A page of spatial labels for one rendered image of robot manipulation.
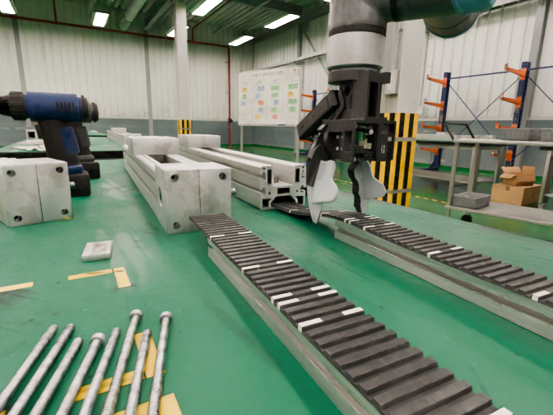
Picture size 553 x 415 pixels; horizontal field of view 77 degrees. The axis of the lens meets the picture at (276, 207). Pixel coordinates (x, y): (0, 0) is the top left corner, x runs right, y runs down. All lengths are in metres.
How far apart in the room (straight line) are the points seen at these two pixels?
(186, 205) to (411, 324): 0.35
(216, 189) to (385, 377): 0.40
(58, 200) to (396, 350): 0.58
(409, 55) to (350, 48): 3.46
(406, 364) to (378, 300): 0.14
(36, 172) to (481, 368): 0.62
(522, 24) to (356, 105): 8.55
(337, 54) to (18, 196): 0.51
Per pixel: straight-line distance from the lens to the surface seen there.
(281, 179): 0.74
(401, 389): 0.20
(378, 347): 0.22
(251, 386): 0.24
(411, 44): 3.96
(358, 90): 0.48
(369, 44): 0.49
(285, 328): 0.28
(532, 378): 0.31
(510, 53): 8.99
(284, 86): 6.44
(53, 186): 0.67
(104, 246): 0.49
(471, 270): 0.37
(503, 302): 0.38
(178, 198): 0.53
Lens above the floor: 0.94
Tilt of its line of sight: 13 degrees down
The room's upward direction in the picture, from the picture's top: 1 degrees clockwise
